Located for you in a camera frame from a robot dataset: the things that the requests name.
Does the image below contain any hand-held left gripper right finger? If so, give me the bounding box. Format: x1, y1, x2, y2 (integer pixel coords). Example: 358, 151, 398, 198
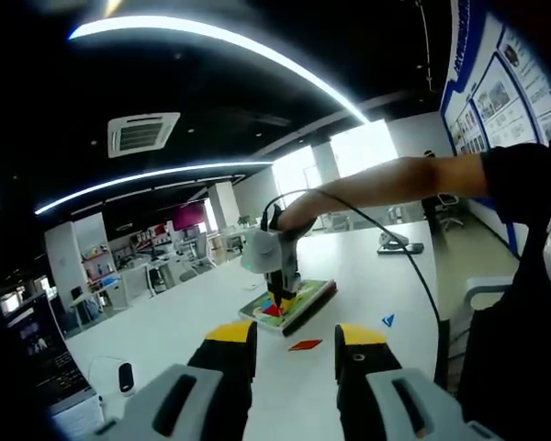
333, 322, 478, 441

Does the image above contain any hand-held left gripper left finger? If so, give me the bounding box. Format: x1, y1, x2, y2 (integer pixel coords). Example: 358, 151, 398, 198
118, 320, 259, 441

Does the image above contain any tangram puzzle tray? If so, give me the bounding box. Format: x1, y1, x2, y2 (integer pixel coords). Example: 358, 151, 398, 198
238, 277, 338, 338

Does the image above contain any orange-red parallelogram tangram piece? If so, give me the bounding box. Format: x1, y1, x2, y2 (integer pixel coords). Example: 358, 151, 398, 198
287, 338, 324, 353

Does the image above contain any small white and black device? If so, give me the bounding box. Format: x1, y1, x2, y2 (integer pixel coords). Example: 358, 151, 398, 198
117, 361, 138, 398

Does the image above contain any flat black device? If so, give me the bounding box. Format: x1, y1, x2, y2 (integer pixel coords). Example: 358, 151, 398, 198
377, 231, 425, 255

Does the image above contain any short curved ceiling light strip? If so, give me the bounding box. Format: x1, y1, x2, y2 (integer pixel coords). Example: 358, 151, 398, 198
33, 160, 275, 217

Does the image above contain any dark computer monitor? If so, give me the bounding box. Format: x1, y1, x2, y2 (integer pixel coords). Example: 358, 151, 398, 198
7, 293, 98, 414

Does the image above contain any white ceiling air conditioner vent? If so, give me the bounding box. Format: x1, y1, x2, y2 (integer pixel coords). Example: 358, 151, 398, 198
107, 111, 182, 159

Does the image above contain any black office chair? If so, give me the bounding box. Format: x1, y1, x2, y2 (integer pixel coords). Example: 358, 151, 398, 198
433, 192, 467, 232

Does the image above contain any long curved ceiling light strip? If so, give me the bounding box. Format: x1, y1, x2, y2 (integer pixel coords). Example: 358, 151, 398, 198
68, 15, 371, 126

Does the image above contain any purple wall display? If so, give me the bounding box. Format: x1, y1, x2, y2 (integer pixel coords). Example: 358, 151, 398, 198
171, 201, 207, 232

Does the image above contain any blue and white wall poster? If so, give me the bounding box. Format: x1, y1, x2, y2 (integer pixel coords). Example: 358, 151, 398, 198
439, 0, 551, 252

